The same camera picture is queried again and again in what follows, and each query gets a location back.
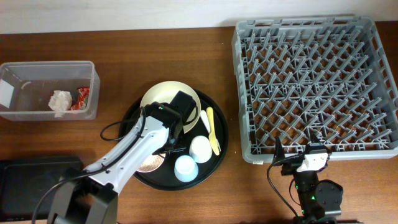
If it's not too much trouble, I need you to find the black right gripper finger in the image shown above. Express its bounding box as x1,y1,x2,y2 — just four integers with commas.
273,137,285,164
307,133,326,153

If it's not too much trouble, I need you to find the pink small bowl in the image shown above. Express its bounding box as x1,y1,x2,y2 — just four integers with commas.
137,154,166,173

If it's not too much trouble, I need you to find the red snack wrapper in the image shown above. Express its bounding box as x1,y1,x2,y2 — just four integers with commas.
70,87,90,111

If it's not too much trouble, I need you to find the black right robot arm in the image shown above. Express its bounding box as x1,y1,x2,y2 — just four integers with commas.
281,133,343,223

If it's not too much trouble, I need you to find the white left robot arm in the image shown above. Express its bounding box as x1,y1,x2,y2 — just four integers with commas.
48,90,229,223

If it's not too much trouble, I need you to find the grey dishwasher rack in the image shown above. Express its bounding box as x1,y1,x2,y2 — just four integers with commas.
231,16,397,164

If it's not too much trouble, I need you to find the clear plastic waste bin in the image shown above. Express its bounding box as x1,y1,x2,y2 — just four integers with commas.
1,61,100,121

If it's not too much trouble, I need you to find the white plastic utensil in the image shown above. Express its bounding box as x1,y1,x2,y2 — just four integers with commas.
200,110,211,133

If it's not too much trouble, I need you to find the cream plate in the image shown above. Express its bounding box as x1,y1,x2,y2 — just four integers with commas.
140,81,201,133

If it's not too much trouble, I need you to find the white cup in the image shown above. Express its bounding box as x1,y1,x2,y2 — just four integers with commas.
189,136,213,164

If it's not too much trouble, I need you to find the yellow plastic fork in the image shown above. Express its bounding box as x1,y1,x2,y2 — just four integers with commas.
206,107,220,156

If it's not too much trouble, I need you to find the black round tray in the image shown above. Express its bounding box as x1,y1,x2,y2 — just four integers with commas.
134,90,229,191

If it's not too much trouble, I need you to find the light blue cup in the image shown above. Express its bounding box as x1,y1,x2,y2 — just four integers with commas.
174,155,198,182

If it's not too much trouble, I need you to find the crumpled white tissue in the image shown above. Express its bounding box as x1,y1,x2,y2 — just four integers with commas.
48,90,72,118

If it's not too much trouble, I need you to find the black tray bin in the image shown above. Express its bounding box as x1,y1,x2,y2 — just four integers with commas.
1,156,83,222

